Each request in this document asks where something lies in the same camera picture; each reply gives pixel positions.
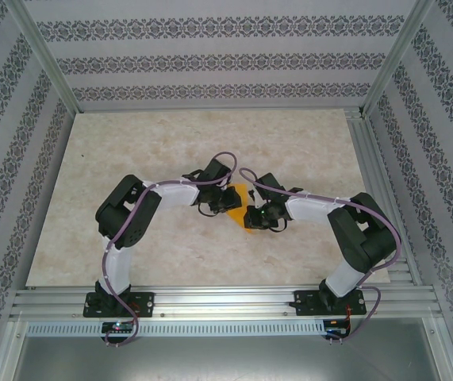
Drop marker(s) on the orange paper sheet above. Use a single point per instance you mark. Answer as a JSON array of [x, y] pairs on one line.
[[237, 218]]

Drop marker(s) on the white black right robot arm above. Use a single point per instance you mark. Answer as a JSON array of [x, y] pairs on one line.
[[313, 210]]

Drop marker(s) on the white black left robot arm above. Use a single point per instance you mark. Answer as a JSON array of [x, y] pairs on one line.
[[174, 198]]

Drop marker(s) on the right controller board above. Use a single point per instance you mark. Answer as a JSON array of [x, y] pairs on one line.
[[335, 331]]

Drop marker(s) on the controller board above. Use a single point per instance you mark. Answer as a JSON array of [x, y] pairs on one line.
[[335, 331], [117, 327]]

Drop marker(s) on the grey metal panel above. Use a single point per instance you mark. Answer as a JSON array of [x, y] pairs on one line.
[[226, 361]]

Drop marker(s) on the left controller board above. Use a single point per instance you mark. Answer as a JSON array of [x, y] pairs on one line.
[[117, 327]]

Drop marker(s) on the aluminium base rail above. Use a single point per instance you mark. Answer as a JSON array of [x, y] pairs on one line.
[[226, 303]]

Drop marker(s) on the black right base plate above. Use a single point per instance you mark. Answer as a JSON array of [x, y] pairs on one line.
[[305, 303]]

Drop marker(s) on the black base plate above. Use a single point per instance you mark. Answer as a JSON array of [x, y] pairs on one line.
[[305, 303], [143, 303]]

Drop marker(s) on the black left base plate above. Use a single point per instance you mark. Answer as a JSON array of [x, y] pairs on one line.
[[143, 303]]

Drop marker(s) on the aluminium right frame post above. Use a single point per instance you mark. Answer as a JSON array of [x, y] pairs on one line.
[[398, 55]]

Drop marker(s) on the aluminium frame post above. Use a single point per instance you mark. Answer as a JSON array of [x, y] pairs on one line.
[[45, 55], [398, 55]]

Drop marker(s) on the aluminium left frame post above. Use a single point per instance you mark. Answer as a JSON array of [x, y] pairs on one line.
[[45, 55]]

